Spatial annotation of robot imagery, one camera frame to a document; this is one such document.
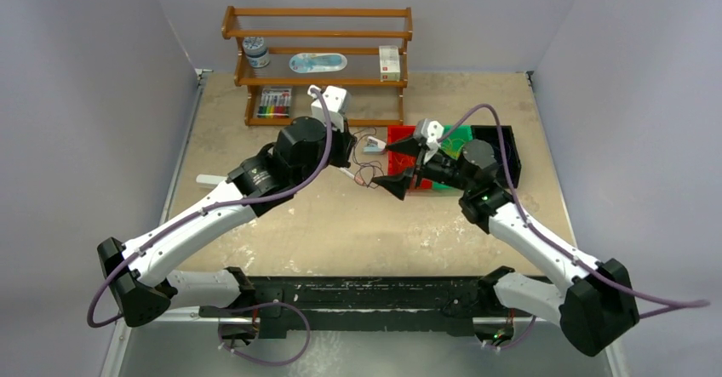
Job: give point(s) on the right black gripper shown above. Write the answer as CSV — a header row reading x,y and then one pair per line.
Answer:
x,y
413,147

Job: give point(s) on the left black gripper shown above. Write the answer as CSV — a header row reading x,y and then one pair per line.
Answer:
x,y
345,142

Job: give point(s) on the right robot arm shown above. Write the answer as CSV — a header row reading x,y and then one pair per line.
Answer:
x,y
588,299

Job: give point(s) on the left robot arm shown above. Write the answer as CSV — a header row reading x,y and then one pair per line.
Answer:
x,y
142,273

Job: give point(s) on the red plastic bin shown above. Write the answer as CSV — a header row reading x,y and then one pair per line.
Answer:
x,y
397,163

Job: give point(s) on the white pen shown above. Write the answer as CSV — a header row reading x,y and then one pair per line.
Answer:
x,y
356,179

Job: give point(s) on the green plastic bin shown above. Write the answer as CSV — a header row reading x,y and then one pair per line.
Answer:
x,y
452,145

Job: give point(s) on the marker pen set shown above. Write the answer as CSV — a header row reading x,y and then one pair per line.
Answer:
x,y
275,102

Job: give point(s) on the blue oval packaged item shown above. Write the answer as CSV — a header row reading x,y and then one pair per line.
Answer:
x,y
305,63

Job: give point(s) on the black plastic bin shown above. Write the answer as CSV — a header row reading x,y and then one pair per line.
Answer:
x,y
506,150

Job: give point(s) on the wooden shelf rack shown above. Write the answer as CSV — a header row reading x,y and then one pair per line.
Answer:
x,y
293,48

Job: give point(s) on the white red box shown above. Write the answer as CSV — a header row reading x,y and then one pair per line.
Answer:
x,y
389,63

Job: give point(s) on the blue white jar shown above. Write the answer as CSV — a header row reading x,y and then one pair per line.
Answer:
x,y
256,51

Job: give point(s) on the white rectangular eraser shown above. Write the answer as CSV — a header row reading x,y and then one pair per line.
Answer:
x,y
209,180

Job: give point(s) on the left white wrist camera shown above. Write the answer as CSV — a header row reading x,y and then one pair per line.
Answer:
x,y
335,100

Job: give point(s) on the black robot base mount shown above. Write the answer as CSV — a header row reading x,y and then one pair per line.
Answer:
x,y
456,306

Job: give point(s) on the aluminium rail frame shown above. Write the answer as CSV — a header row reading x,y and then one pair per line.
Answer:
x,y
338,231

